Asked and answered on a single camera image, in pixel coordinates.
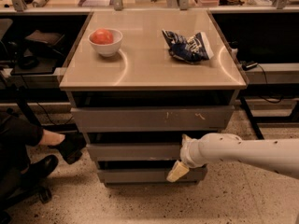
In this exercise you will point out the grey top drawer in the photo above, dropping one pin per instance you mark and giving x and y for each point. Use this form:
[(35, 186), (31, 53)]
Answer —
[(152, 119)]

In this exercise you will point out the person leg black trousers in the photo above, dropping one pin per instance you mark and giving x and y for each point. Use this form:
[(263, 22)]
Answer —
[(15, 135)]

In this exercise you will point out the dark box under desk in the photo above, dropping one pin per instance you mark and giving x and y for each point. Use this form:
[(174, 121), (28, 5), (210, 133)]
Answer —
[(45, 44)]

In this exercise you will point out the grey drawer cabinet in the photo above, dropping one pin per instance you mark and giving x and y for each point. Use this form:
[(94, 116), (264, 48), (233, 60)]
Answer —
[(143, 74)]

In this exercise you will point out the red apple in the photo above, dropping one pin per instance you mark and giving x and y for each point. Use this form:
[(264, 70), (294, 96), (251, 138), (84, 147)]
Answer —
[(102, 37)]

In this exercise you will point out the grey bottom drawer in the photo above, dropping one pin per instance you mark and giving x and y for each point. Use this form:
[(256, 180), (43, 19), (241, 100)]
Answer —
[(134, 176)]

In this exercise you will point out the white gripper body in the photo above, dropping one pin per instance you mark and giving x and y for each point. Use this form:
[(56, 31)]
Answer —
[(187, 153)]

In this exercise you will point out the black office chair base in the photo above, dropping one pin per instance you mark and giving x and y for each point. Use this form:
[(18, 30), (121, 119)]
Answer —
[(11, 193)]

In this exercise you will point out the black leather shoe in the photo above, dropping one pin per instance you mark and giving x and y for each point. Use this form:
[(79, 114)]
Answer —
[(38, 171)]

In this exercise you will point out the white ceramic bowl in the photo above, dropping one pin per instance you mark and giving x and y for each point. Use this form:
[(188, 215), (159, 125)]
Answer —
[(109, 49)]

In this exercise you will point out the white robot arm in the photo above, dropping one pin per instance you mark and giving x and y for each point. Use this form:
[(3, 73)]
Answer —
[(280, 156)]

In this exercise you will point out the blue crumpled chip bag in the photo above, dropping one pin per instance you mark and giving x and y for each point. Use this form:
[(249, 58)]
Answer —
[(192, 49)]

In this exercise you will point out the grey drawer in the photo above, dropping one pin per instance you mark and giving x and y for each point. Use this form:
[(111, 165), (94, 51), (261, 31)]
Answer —
[(135, 152), (134, 176), (152, 119)]

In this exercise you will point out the black desk leg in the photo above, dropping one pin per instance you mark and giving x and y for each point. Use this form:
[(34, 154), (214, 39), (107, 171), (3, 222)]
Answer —
[(252, 120)]

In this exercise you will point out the black power adapter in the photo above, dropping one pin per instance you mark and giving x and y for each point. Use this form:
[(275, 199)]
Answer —
[(246, 66)]

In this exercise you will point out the black high heel shoe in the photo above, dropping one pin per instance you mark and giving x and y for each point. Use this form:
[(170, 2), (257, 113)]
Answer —
[(70, 148)]

